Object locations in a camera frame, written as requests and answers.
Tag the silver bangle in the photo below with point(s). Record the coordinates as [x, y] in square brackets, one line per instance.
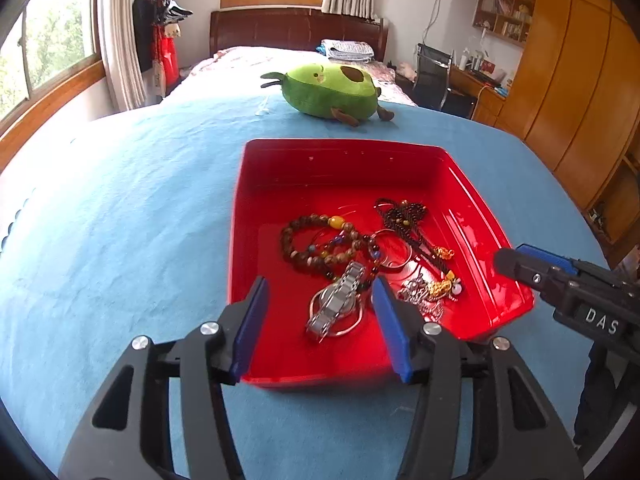
[397, 265]
[350, 327]

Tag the coat rack with clothes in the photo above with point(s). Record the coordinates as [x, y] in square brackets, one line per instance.
[160, 35]

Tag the black chair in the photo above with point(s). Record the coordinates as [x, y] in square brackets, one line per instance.
[432, 80]

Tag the gold pendant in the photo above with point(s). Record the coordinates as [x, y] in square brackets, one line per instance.
[442, 287]

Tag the white curtain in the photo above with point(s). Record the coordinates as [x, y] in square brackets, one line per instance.
[122, 35]

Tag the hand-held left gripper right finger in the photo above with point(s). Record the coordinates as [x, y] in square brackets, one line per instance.
[392, 330]

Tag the folded grey blanket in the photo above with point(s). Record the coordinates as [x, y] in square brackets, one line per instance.
[347, 50]

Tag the wooden desk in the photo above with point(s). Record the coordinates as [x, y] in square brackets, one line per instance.
[487, 95]

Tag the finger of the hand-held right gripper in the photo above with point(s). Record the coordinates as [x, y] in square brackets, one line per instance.
[545, 256]
[520, 267]

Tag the wooden wardrobe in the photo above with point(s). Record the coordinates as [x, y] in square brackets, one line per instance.
[575, 60]

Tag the dark wooden headboard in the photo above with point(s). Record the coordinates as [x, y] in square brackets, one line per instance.
[280, 30]

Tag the red plastic box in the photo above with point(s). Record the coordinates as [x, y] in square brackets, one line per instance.
[350, 170]

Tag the pink floral bedsheet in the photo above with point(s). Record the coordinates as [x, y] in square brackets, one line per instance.
[235, 65]

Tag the green avocado plush toy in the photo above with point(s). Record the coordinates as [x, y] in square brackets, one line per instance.
[325, 90]

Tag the wooden wall shelf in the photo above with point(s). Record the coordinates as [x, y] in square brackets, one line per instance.
[502, 17]

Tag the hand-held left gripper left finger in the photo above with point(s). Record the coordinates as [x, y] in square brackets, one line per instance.
[250, 330]

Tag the silver metal watch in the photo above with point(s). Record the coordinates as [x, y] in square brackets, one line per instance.
[337, 300]

